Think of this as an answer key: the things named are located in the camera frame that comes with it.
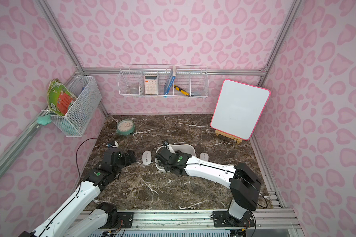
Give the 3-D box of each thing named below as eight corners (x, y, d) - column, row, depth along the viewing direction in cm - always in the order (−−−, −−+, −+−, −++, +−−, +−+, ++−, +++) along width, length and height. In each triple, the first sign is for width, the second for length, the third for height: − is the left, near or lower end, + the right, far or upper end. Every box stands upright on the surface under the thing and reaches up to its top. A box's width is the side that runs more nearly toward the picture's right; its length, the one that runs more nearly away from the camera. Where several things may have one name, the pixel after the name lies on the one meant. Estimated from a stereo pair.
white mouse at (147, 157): (141, 164, 95) (140, 162, 93) (144, 153, 100) (143, 150, 98) (150, 164, 95) (150, 162, 93) (152, 153, 100) (151, 150, 98)
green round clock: (116, 134, 111) (114, 131, 108) (120, 122, 118) (119, 119, 116) (133, 134, 110) (132, 131, 108) (136, 122, 118) (135, 119, 116)
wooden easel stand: (213, 135, 109) (214, 131, 105) (214, 133, 110) (215, 129, 106) (239, 146, 103) (242, 141, 99) (240, 144, 104) (242, 139, 100)
